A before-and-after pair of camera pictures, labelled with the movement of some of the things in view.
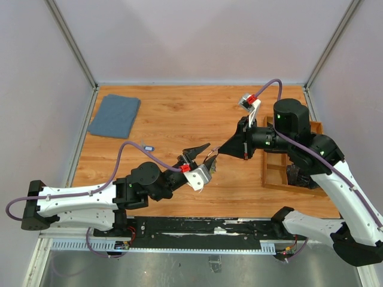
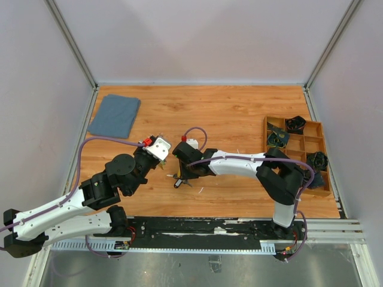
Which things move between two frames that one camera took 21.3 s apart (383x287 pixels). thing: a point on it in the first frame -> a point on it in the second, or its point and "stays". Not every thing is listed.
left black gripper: [190, 153] -> [139, 149]
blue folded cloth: [115, 117] stays
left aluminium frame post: [55, 12] stays
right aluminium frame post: [341, 24] stays
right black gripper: [236, 146] -> [185, 175]
